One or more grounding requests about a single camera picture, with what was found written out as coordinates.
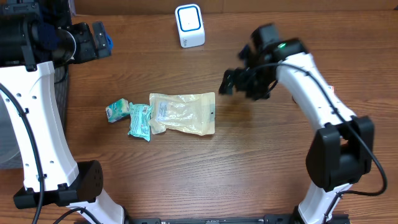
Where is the white barcode scanner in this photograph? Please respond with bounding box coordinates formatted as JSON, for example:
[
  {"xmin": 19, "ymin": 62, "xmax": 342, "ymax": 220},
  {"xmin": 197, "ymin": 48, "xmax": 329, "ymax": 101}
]
[{"xmin": 175, "ymin": 4, "xmax": 205, "ymax": 49}]

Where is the teal snack packet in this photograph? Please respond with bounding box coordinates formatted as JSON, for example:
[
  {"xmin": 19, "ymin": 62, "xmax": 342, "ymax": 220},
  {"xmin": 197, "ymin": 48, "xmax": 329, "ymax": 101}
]
[{"xmin": 127, "ymin": 102, "xmax": 153, "ymax": 142}]

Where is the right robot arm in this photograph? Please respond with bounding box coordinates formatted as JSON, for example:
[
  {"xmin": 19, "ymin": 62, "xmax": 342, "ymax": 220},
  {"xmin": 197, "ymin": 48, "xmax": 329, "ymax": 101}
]
[{"xmin": 219, "ymin": 24, "xmax": 374, "ymax": 223}]

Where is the teal white small box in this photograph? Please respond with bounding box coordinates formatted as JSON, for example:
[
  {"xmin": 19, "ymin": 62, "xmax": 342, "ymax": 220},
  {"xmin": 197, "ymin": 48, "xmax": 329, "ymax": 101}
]
[{"xmin": 105, "ymin": 98, "xmax": 130, "ymax": 123}]

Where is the grey plastic mesh basket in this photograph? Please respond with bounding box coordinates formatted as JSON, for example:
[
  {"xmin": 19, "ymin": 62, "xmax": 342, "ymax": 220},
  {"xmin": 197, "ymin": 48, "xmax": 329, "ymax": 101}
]
[{"xmin": 1, "ymin": 65, "xmax": 69, "ymax": 170}]

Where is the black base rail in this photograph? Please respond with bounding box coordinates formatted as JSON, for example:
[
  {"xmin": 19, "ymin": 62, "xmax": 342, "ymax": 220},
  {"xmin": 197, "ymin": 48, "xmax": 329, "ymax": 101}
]
[{"xmin": 124, "ymin": 213, "xmax": 351, "ymax": 224}]

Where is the beige plastic pouch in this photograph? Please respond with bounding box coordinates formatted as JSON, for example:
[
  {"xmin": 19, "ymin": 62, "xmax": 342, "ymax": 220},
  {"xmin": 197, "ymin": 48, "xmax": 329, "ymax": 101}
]
[{"xmin": 149, "ymin": 92, "xmax": 216, "ymax": 136}]

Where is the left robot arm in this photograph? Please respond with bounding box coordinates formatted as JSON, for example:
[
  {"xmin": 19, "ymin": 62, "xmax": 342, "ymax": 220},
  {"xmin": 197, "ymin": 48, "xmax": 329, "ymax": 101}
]
[{"xmin": 1, "ymin": 0, "xmax": 129, "ymax": 223}]

